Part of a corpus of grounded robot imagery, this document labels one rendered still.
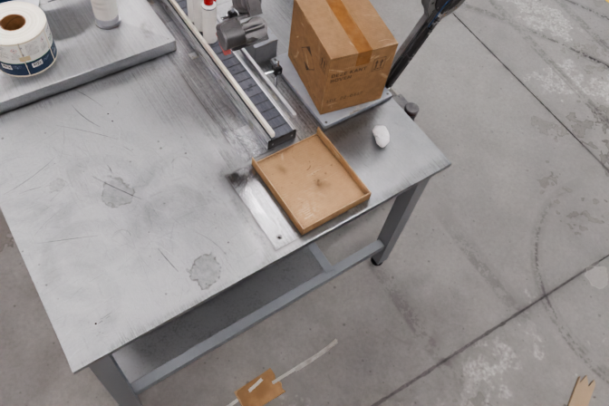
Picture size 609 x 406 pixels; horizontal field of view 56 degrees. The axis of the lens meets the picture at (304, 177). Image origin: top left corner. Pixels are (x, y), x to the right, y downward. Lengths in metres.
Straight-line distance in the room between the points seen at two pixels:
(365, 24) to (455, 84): 1.61
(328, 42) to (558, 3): 2.70
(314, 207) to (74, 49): 1.01
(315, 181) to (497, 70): 2.03
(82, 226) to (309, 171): 0.71
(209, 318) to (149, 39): 1.06
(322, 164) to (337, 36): 0.41
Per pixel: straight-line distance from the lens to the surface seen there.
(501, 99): 3.49
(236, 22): 1.53
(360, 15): 1.95
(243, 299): 2.30
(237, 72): 2.04
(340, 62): 1.81
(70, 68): 2.12
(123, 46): 2.16
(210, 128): 1.95
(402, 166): 1.94
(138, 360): 2.26
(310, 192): 1.81
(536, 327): 2.82
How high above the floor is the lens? 2.37
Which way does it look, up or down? 56 degrees down
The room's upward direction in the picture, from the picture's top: 11 degrees clockwise
